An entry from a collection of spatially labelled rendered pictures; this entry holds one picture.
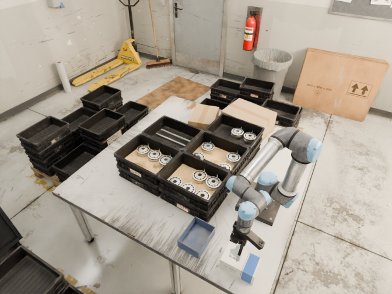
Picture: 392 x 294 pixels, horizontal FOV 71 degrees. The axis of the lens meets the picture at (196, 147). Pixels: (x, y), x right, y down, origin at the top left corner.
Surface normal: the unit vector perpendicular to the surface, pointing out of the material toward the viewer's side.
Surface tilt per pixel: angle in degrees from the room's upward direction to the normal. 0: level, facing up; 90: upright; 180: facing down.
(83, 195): 0
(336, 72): 80
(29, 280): 0
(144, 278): 0
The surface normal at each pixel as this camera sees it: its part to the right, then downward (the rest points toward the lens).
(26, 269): 0.00, -0.76
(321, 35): -0.49, 0.56
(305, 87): -0.46, 0.37
